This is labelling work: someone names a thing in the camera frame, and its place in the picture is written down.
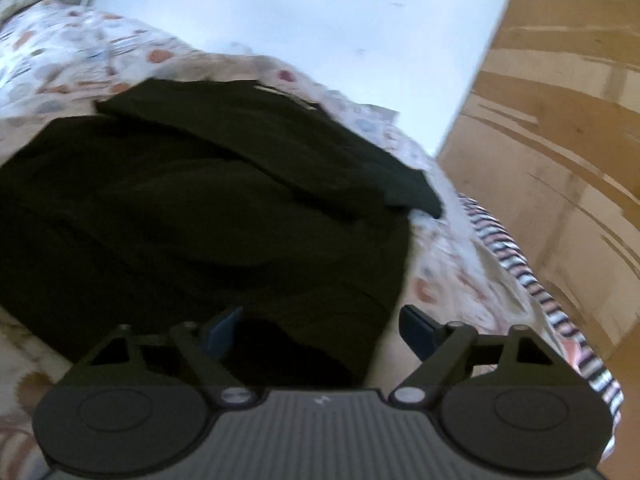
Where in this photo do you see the black garment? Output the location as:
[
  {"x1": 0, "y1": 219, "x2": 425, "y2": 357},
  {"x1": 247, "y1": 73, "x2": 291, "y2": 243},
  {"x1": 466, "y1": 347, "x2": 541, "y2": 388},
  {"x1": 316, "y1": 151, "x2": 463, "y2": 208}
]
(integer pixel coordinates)
[{"x1": 1, "y1": 79, "x2": 442, "y2": 389}]

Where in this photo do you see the striped bed sheet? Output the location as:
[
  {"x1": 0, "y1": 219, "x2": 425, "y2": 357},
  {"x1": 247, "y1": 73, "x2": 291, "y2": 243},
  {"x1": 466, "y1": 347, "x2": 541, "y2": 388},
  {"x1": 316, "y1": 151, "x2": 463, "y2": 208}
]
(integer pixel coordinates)
[{"x1": 458, "y1": 193, "x2": 625, "y2": 460}]

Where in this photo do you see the wooden wardrobe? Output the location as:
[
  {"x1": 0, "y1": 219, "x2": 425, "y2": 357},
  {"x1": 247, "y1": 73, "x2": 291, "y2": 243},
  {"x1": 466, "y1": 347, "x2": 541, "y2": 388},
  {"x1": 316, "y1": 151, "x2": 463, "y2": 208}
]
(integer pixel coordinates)
[{"x1": 435, "y1": 0, "x2": 640, "y2": 361}]

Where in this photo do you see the floral patterned bed cover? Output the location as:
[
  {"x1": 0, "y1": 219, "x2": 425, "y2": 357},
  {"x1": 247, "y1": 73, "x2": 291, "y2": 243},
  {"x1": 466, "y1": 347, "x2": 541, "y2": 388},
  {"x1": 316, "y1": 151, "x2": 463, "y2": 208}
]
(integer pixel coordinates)
[{"x1": 0, "y1": 0, "x2": 551, "y2": 480}]

